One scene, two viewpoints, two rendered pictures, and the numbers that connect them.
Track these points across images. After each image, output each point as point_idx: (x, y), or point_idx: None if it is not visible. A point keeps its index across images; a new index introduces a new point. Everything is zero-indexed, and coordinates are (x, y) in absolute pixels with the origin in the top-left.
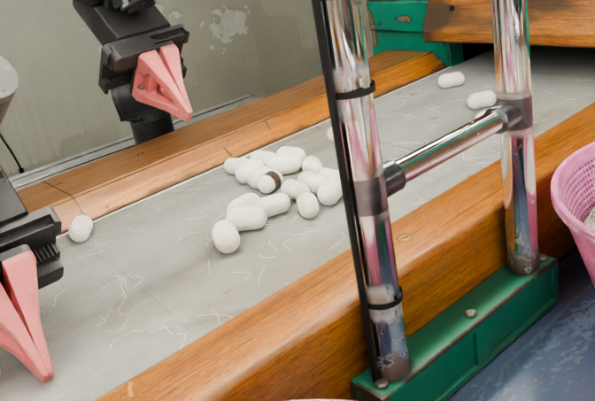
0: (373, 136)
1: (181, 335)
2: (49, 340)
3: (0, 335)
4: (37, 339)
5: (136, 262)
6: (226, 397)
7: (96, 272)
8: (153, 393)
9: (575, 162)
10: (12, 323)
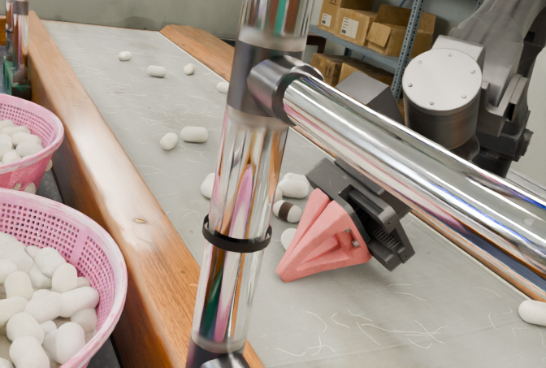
0: (200, 291)
1: (300, 352)
2: (340, 285)
3: (321, 244)
4: (293, 252)
5: (463, 348)
6: (154, 334)
7: (450, 321)
8: (183, 293)
9: None
10: (299, 231)
